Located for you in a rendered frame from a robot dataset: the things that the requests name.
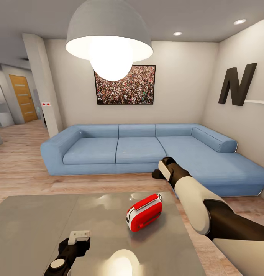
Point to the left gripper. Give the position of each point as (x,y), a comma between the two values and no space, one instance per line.
(77,249)

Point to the decorative sign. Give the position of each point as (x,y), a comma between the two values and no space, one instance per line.
(231,81)

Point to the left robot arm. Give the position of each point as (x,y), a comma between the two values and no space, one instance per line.
(69,249)

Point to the radio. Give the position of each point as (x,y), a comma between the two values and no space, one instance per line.
(144,212)

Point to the door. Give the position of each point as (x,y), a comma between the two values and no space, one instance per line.
(23,95)

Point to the picture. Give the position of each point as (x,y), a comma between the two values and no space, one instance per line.
(136,88)

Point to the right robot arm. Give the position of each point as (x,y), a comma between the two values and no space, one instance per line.
(239,239)

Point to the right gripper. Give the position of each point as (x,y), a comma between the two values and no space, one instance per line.
(157,174)

